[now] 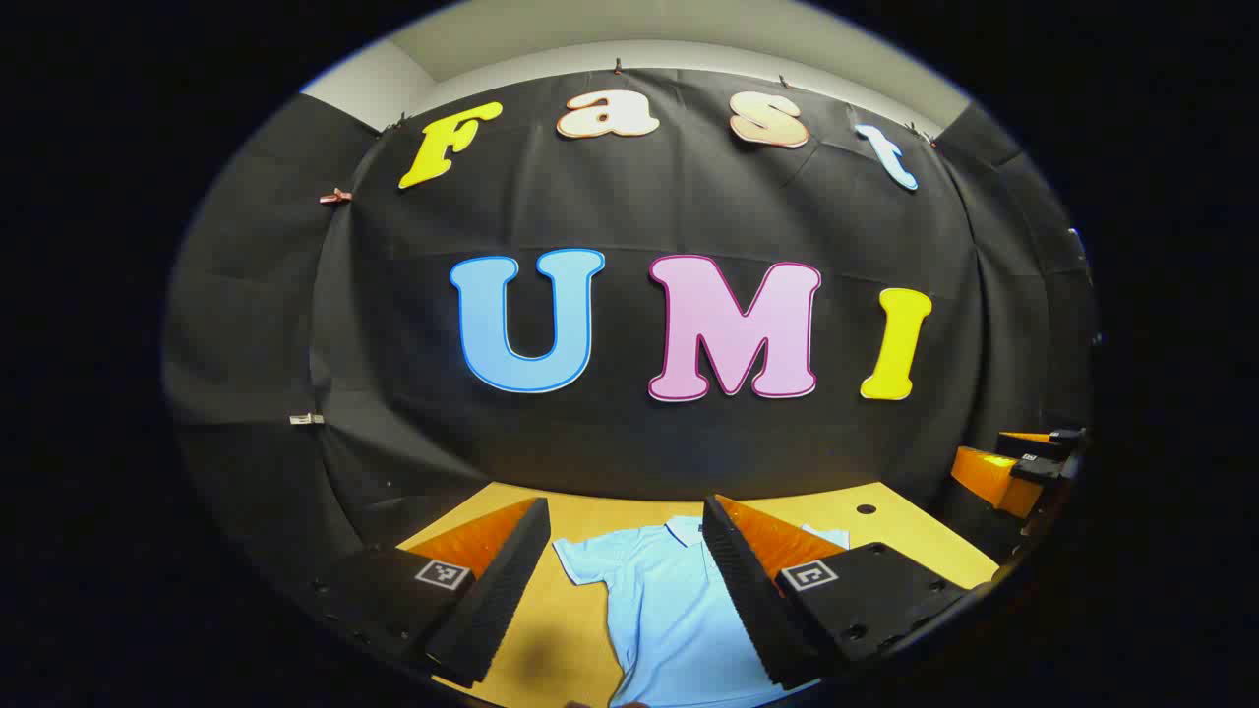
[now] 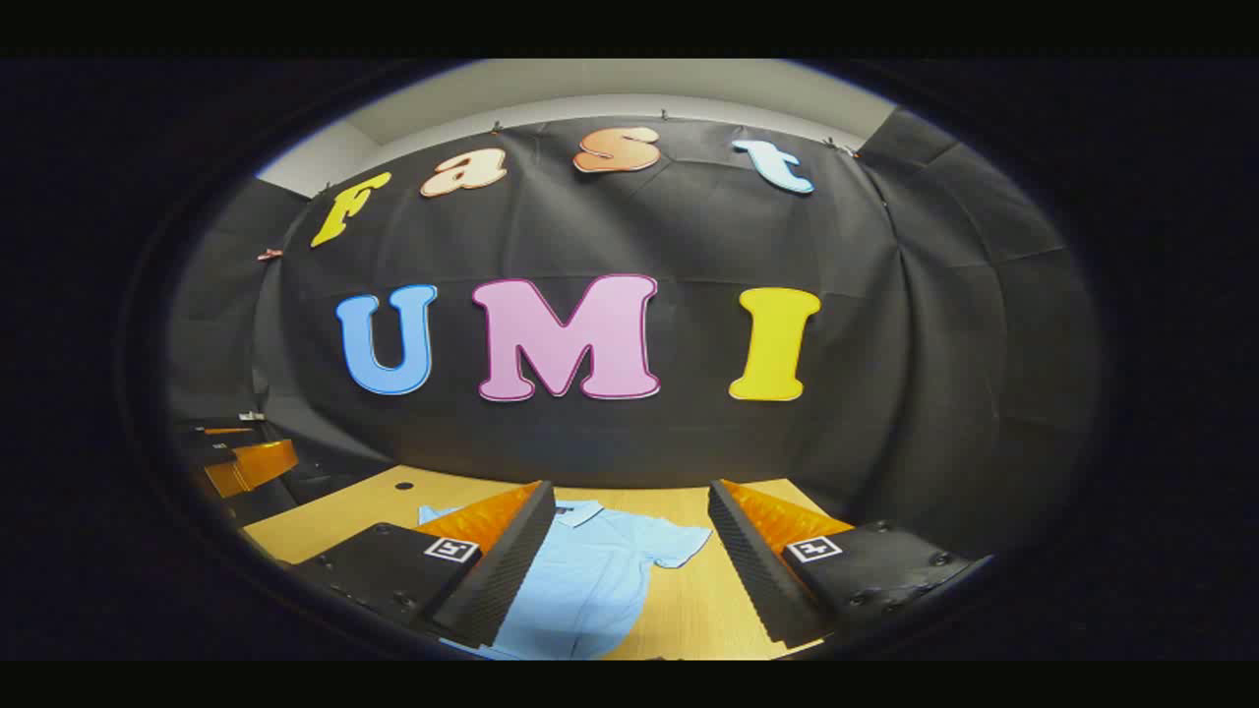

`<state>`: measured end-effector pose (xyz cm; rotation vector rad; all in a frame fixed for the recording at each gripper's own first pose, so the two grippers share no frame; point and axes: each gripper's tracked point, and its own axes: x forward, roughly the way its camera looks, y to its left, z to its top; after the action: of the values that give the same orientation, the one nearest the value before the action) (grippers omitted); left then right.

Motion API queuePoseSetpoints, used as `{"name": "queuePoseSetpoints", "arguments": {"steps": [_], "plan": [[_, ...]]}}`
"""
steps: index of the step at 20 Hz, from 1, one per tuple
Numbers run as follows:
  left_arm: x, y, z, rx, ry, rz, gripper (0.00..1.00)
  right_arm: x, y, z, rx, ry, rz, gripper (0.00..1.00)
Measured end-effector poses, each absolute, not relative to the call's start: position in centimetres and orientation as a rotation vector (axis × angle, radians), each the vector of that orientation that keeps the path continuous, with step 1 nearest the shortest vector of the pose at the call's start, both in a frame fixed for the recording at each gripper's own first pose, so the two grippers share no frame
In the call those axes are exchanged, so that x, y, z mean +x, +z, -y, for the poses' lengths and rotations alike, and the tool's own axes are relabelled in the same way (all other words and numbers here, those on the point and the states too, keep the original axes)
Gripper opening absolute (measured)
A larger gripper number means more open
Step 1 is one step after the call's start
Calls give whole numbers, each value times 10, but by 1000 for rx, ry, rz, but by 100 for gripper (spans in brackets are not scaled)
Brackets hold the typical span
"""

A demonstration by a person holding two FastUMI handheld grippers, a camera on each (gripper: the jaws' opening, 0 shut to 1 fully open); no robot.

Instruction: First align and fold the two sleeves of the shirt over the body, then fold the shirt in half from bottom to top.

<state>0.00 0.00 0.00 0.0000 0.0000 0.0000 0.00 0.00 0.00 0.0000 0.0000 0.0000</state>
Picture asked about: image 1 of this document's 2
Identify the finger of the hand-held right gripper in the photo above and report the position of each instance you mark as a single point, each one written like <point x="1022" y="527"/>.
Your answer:
<point x="1038" y="445"/>
<point x="989" y="480"/>

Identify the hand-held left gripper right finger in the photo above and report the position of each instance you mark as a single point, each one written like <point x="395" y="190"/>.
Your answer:
<point x="743" y="580"/>

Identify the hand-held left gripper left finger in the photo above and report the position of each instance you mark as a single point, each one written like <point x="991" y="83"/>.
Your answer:
<point x="497" y="590"/>

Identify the light blue T-shirt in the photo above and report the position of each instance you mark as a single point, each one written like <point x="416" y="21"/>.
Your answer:
<point x="669" y="610"/>

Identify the black backdrop cloth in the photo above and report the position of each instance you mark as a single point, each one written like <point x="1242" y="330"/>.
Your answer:
<point x="610" y="442"/>

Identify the white cloth clip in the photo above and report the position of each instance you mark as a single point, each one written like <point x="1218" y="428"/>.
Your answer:
<point x="306" y="419"/>

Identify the pink cloth clip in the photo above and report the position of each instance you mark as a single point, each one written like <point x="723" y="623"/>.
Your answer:
<point x="334" y="197"/>

